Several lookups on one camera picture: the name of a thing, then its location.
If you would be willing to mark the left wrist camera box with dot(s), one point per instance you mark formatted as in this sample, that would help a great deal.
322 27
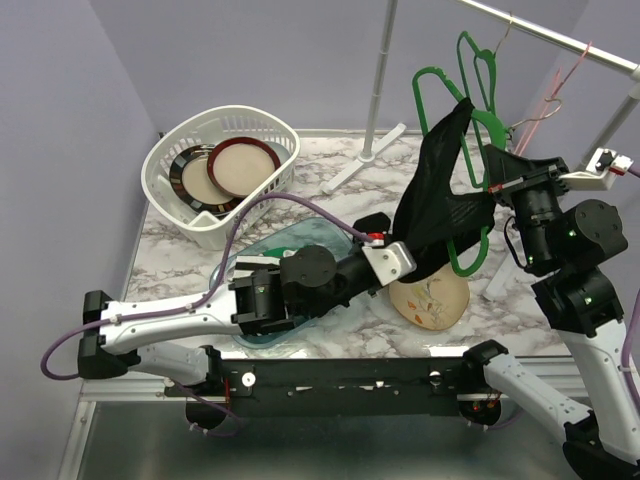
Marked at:
390 261

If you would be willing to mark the beige bird pattern plate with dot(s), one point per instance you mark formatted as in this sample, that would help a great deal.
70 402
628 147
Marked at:
435 303

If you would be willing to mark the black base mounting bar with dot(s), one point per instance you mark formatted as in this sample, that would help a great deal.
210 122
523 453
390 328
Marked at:
438 386

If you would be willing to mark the green hanger with black top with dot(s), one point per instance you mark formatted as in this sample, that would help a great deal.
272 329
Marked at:
470 173

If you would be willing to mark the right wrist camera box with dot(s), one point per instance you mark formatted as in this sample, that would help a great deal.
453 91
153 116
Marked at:
602 170

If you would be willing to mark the green hanger with striped top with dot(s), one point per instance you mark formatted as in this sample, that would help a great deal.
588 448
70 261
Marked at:
484 66

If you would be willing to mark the black white striped tank top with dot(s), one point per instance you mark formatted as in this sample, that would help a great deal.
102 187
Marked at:
255 262

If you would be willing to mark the white plastic dish basket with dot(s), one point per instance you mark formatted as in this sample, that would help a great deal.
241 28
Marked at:
212 127

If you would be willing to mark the black rimmed plate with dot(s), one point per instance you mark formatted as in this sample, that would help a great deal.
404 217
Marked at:
189 180

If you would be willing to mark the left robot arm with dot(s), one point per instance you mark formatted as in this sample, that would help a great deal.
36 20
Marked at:
259 295

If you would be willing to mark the clear blue plastic tray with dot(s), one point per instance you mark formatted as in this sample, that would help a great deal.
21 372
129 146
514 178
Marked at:
311 231

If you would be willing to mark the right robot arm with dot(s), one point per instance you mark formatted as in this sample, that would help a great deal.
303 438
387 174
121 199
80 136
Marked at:
564 250

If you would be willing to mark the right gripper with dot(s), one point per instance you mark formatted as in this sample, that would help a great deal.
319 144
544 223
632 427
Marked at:
508 171

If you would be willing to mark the green tank top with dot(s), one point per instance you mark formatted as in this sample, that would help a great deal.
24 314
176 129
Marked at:
281 252

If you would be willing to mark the red rimmed plate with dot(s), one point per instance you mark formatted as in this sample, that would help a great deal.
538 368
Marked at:
240 165

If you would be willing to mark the pink wire hanger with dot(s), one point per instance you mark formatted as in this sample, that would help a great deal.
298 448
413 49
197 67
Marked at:
549 105

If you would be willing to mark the metal clothes rack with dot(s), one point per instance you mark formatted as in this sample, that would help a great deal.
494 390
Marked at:
372 147

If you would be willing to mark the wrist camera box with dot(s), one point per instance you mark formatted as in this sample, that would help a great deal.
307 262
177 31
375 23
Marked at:
390 261
602 170

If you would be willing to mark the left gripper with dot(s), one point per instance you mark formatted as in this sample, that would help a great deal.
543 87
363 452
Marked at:
359 252

